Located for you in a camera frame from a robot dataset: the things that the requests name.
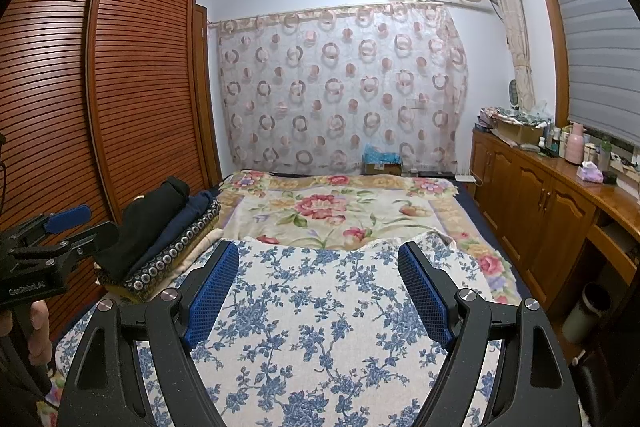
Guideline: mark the floral blanket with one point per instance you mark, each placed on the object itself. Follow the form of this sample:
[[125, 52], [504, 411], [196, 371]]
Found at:
[[325, 207]]

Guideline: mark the small grey fan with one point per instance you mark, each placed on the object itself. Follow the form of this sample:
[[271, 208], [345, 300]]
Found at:
[[513, 94]]

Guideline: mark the person's left hand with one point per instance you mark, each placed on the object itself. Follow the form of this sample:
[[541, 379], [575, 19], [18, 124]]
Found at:
[[40, 332]]

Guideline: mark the open flat cardboard box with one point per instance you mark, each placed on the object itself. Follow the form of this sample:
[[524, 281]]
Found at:
[[517, 132]]

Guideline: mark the pink thermos jug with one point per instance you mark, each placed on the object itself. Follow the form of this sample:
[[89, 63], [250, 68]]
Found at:
[[574, 144]]

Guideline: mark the sheer circle-patterned curtain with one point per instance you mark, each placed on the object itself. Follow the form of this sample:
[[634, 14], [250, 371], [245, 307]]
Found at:
[[340, 97]]

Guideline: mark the wooden sideboard cabinet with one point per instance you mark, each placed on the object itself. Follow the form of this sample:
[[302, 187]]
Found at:
[[530, 197]]

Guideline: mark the wooden louvered wardrobe door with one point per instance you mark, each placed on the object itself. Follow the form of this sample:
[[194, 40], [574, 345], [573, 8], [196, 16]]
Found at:
[[140, 82]]

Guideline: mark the grey window blind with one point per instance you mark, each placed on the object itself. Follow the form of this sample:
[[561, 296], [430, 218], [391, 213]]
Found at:
[[595, 47]]

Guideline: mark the cream folded garment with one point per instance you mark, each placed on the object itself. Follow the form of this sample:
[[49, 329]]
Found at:
[[200, 247]]

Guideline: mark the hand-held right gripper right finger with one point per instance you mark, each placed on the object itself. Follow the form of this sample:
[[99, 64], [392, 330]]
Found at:
[[425, 292]]

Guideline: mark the cardboard box with label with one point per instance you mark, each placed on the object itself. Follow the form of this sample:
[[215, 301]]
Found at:
[[382, 170]]

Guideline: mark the tied beige curtain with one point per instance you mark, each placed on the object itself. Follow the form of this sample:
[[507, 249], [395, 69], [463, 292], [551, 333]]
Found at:
[[517, 37]]

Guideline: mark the navy blue garment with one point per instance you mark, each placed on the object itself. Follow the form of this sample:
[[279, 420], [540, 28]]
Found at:
[[195, 207]]

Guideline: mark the purple tissue pack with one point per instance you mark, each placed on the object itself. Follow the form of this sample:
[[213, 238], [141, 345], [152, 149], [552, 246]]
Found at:
[[590, 173]]

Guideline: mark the blue floral bed sheet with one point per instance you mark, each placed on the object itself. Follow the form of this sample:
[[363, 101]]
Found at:
[[310, 307]]

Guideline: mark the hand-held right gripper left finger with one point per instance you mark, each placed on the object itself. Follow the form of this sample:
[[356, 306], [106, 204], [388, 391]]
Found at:
[[215, 292]]

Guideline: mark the small white box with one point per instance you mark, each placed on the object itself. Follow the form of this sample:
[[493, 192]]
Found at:
[[466, 178]]

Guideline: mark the wooden window frame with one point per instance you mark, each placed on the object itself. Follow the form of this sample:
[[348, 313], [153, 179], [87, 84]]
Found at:
[[550, 32]]

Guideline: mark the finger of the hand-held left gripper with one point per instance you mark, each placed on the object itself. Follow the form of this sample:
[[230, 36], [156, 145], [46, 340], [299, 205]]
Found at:
[[95, 237], [70, 216]]

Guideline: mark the black printed t-shirt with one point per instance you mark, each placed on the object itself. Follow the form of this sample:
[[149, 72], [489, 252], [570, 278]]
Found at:
[[145, 222]]

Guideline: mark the white cylindrical bin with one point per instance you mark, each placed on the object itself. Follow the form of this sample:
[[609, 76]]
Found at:
[[590, 314]]

